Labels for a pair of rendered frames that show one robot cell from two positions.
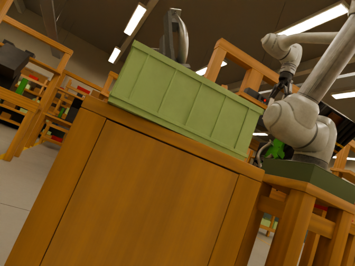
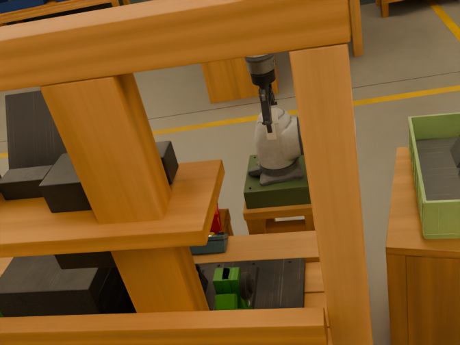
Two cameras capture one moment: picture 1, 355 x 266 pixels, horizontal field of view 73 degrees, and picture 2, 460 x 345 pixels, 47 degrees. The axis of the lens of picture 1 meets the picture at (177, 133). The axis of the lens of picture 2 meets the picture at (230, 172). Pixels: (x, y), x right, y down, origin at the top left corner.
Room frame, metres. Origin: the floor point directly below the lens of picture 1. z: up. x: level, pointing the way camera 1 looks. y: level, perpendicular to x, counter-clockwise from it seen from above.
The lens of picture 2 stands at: (2.78, 0.21, 2.15)
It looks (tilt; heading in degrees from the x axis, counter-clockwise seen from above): 32 degrees down; 214
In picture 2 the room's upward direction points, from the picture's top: 14 degrees counter-clockwise
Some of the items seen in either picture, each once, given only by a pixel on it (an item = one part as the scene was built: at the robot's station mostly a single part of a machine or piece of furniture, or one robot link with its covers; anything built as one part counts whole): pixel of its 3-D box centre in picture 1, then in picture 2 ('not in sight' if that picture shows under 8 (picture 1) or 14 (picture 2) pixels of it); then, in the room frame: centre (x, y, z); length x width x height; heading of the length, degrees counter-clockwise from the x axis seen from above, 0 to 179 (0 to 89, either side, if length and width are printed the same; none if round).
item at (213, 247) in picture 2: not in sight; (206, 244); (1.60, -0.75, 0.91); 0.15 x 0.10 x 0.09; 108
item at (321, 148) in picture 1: (315, 138); (276, 135); (1.12, -0.63, 1.10); 0.18 x 0.16 x 0.22; 111
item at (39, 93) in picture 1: (34, 105); not in sight; (9.51, 5.61, 1.11); 3.01 x 0.54 x 2.23; 112
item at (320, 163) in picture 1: (310, 167); (274, 165); (1.14, -0.66, 0.96); 0.22 x 0.18 x 0.06; 119
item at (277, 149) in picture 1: (278, 149); not in sight; (1.86, -0.79, 1.17); 0.13 x 0.12 x 0.20; 108
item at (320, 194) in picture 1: (300, 191); (283, 190); (1.13, -0.64, 0.83); 0.32 x 0.32 x 0.04; 19
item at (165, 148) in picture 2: (252, 95); (139, 165); (2.06, -0.50, 1.59); 0.15 x 0.07 x 0.07; 108
